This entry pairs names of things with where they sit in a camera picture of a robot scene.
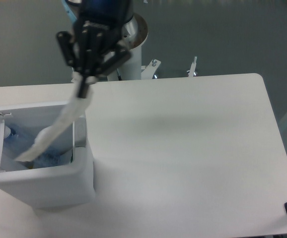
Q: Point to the white plastic wrapper bag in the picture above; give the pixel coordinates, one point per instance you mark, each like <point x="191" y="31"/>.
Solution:
<point x="70" y="112"/>

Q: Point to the white bracket with bolt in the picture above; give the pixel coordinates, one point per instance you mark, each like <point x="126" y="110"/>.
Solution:
<point x="149" y="71"/>

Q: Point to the clear plastic water bottle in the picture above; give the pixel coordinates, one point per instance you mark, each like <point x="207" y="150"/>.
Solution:
<point x="18" y="140"/>

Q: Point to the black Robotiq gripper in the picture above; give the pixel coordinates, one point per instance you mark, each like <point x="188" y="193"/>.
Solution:
<point x="102" y="57"/>

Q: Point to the white plastic trash can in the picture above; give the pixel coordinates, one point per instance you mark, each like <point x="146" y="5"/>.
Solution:
<point x="58" y="186"/>

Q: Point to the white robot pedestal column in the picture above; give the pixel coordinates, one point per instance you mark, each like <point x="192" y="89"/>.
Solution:
<point x="135" y="33"/>

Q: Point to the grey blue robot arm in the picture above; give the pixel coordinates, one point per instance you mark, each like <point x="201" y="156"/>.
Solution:
<point x="69" y="10"/>

